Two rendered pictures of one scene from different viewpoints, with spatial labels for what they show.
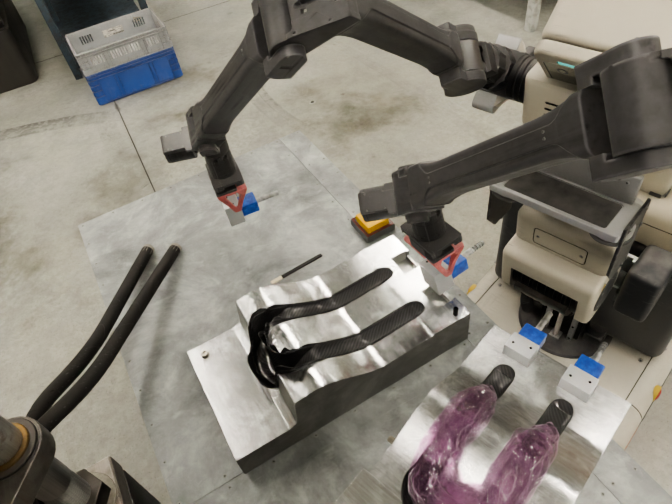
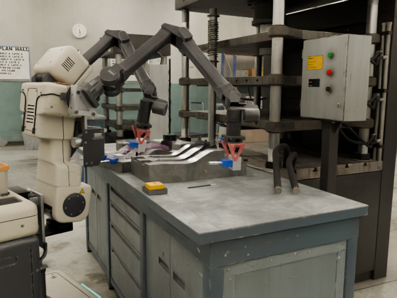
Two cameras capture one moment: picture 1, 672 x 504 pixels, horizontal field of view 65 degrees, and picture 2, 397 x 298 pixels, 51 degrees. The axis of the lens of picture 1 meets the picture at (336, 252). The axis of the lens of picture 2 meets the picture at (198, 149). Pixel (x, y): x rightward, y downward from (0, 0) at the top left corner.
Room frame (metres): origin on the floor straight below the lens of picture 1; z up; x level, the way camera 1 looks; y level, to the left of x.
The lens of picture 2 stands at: (2.57, -0.03, 1.22)
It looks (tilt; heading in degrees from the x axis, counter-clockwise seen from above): 9 degrees down; 176
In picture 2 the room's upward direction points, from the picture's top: 1 degrees clockwise
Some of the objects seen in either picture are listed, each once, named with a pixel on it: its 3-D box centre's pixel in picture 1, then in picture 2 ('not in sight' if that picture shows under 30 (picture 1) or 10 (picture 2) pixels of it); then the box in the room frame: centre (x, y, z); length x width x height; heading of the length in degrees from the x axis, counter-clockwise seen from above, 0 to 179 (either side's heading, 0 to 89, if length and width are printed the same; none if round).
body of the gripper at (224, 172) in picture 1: (221, 164); (233, 130); (0.95, 0.21, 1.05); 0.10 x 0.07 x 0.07; 15
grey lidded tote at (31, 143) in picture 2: not in sight; (39, 140); (-5.63, -2.63, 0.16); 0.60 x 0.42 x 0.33; 107
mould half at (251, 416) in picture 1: (325, 334); (188, 161); (0.59, 0.05, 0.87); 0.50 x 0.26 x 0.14; 113
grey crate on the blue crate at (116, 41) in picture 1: (119, 41); not in sight; (3.60, 1.18, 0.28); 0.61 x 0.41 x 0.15; 110
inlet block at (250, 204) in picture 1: (252, 202); (223, 162); (0.96, 0.17, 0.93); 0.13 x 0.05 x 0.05; 105
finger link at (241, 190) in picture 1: (231, 192); (231, 148); (0.94, 0.21, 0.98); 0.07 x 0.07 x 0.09; 15
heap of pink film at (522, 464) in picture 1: (481, 454); (147, 146); (0.30, -0.17, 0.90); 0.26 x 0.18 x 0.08; 130
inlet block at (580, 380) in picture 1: (589, 367); (99, 158); (0.43, -0.41, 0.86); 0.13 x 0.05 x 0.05; 130
